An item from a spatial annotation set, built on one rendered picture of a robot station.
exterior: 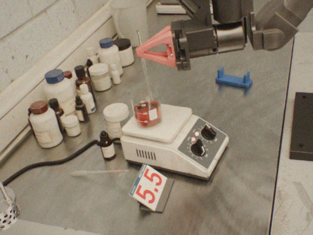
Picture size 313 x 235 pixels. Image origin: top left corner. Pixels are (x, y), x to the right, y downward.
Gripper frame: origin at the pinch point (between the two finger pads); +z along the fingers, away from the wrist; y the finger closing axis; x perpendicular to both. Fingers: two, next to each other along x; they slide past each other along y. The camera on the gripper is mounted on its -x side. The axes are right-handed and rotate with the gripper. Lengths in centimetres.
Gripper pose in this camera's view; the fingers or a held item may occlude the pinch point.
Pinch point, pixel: (140, 51)
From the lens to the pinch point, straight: 79.5
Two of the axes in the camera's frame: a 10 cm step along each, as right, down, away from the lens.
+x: 1.8, 8.2, 5.4
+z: -9.8, 1.5, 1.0
